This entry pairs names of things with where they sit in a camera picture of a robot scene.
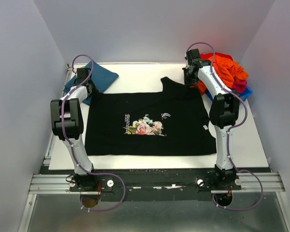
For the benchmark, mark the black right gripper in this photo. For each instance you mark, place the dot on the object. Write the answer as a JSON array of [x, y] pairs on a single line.
[[186, 81]]

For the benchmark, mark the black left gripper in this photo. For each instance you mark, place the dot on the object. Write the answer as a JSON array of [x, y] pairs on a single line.
[[90, 81]]

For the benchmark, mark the teal t-shirt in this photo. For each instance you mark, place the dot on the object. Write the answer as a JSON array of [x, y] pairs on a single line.
[[101, 77]]

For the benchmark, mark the black floral print t-shirt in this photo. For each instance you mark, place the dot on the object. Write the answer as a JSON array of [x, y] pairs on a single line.
[[173, 122]]

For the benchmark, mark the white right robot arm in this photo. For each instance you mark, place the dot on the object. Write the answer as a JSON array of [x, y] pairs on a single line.
[[223, 113]]

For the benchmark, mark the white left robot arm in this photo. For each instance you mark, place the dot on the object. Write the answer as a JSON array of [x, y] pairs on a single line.
[[67, 120]]

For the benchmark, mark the red t-shirt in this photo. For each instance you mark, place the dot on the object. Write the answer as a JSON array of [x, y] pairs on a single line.
[[219, 57]]

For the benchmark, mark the orange t-shirt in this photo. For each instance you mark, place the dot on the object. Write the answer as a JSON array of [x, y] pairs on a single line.
[[229, 72]]

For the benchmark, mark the magenta t-shirt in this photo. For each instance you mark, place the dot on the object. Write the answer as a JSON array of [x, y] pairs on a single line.
[[240, 86]]

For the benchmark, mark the blue plastic bin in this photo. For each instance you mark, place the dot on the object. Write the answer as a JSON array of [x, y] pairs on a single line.
[[247, 92]]

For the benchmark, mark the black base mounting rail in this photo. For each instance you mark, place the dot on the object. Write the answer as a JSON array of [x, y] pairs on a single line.
[[138, 185]]

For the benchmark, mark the aluminium extrusion frame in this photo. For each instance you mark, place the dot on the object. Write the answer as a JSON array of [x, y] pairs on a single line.
[[257, 206]]

